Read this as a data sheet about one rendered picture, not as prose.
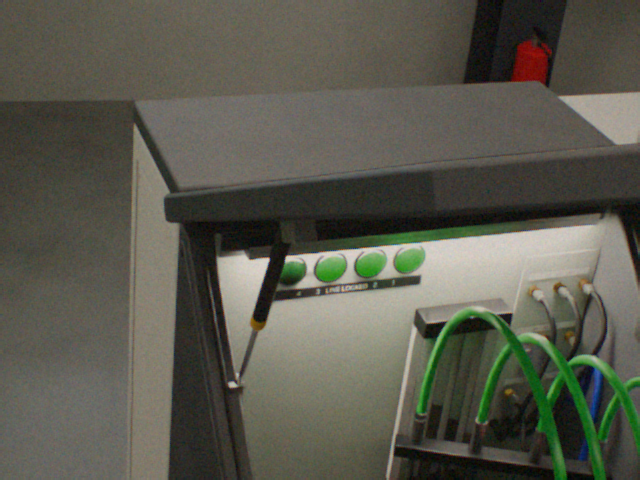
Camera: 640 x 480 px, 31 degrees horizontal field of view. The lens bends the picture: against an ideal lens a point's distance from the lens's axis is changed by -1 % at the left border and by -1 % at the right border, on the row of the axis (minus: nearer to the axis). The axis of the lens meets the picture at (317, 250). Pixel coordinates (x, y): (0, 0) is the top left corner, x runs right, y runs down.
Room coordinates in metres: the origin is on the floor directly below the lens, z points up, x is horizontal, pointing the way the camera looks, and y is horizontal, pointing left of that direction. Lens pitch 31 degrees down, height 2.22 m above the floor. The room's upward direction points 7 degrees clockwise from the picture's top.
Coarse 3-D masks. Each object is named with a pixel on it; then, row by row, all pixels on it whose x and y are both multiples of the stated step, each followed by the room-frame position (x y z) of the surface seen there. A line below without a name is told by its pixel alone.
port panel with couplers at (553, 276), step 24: (528, 264) 1.50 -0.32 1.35; (552, 264) 1.51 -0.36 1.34; (576, 264) 1.53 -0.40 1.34; (528, 288) 1.50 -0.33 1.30; (552, 288) 1.52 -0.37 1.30; (576, 288) 1.54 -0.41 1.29; (528, 312) 1.51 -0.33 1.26; (552, 312) 1.52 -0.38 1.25; (552, 360) 1.53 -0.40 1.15; (504, 384) 1.50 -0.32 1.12; (528, 384) 1.52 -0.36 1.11; (504, 408) 1.50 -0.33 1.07; (528, 408) 1.52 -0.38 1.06
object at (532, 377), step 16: (464, 320) 1.30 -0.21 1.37; (496, 320) 1.22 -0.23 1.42; (448, 336) 1.32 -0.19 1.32; (512, 336) 1.19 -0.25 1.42; (432, 352) 1.34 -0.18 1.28; (432, 368) 1.34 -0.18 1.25; (528, 368) 1.14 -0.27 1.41; (544, 400) 1.10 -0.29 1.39; (416, 416) 1.35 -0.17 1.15; (544, 416) 1.09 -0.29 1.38; (560, 448) 1.06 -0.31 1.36; (560, 464) 1.05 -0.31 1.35
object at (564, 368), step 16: (528, 336) 1.28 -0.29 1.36; (512, 352) 1.32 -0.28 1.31; (560, 352) 1.23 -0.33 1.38; (496, 368) 1.33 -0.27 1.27; (560, 368) 1.21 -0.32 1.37; (496, 384) 1.34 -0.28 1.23; (576, 384) 1.18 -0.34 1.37; (576, 400) 1.16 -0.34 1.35; (480, 416) 1.34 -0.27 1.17; (480, 432) 1.34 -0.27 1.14; (592, 432) 1.13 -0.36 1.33; (480, 448) 1.34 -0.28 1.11; (592, 448) 1.12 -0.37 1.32; (592, 464) 1.11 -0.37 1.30
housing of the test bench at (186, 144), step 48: (240, 96) 1.64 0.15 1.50; (288, 96) 1.66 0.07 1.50; (336, 96) 1.68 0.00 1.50; (384, 96) 1.71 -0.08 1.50; (432, 96) 1.73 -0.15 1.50; (480, 96) 1.76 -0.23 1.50; (528, 96) 1.78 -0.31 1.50; (576, 96) 1.88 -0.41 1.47; (624, 96) 1.91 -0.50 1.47; (144, 144) 1.51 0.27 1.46; (192, 144) 1.46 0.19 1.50; (240, 144) 1.47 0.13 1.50; (288, 144) 1.49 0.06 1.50; (336, 144) 1.51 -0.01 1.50; (384, 144) 1.53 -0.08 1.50; (432, 144) 1.55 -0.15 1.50; (480, 144) 1.57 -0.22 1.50; (528, 144) 1.59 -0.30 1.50; (576, 144) 1.61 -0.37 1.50; (144, 192) 1.50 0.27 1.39; (144, 240) 1.50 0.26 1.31; (144, 288) 1.49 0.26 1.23; (144, 336) 1.48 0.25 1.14; (144, 384) 1.47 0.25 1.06; (144, 432) 1.46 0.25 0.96
